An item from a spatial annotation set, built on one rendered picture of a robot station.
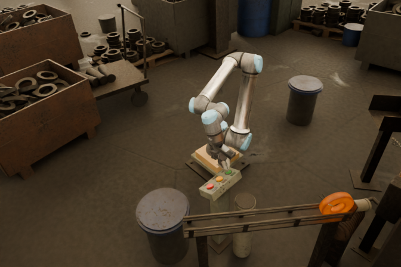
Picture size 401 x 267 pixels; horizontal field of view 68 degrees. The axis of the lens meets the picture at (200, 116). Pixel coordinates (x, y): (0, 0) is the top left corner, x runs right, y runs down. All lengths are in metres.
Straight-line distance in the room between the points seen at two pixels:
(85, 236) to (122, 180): 0.53
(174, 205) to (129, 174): 0.91
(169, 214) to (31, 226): 1.20
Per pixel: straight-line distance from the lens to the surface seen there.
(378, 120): 2.39
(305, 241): 2.28
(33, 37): 4.27
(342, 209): 1.61
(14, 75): 3.36
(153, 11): 4.44
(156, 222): 1.79
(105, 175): 2.72
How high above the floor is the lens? 1.90
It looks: 37 degrees down
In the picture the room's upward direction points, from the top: 3 degrees counter-clockwise
